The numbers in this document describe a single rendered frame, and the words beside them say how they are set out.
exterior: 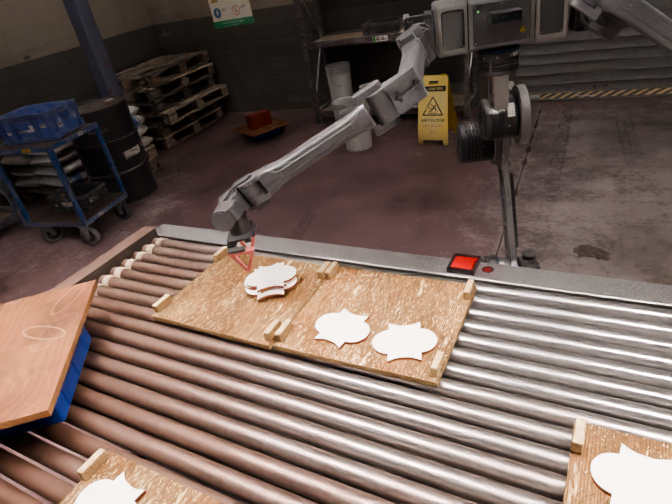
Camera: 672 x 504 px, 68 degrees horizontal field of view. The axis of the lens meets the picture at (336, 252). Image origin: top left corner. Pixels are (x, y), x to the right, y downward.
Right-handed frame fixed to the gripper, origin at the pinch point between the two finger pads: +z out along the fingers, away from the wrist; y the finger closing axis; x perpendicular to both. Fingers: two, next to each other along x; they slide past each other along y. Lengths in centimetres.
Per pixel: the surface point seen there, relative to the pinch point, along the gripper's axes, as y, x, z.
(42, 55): 487, 254, -28
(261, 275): 1.9, -1.7, 7.1
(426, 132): 331, -126, 89
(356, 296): -12.1, -27.1, 10.7
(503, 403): -53, -51, 13
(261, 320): -14.5, -1.4, 10.6
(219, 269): 15.5, 13.2, 10.3
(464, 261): -5, -59, 11
